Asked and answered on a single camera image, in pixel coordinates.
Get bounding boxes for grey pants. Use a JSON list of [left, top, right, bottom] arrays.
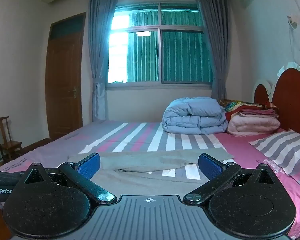
[[67, 147, 235, 180]]

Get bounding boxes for red wooden headboard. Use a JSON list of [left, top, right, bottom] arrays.
[[252, 62, 300, 138]]

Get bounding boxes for colourful patterned blanket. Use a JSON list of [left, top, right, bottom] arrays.
[[219, 99, 264, 122]]

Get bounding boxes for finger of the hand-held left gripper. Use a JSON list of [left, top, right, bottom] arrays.
[[0, 158, 25, 182]]

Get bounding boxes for grey blue curtain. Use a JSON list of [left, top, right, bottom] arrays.
[[87, 0, 120, 122], [191, 0, 232, 100]]

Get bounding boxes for striped pink grey bed sheet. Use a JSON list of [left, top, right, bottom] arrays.
[[0, 120, 300, 239]]

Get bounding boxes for sliding glass window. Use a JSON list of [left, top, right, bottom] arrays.
[[105, 2, 214, 88]]

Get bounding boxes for folded pink blanket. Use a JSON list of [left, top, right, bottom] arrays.
[[227, 109, 282, 137]]

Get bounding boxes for folded light blue duvet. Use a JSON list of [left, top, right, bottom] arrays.
[[161, 96, 229, 135]]

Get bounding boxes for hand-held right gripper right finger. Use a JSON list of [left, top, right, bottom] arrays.
[[183, 153, 278, 205]]

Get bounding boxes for striped pillow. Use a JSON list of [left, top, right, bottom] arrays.
[[248, 131, 300, 195]]

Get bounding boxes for white wall hook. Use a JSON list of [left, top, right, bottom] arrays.
[[287, 12, 300, 29]]

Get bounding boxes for small wooden chair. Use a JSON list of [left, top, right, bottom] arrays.
[[0, 115, 23, 164]]

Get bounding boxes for brown wooden door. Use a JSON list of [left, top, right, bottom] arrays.
[[45, 12, 87, 140]]

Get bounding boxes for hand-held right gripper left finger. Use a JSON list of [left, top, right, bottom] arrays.
[[24, 152, 117, 204]]

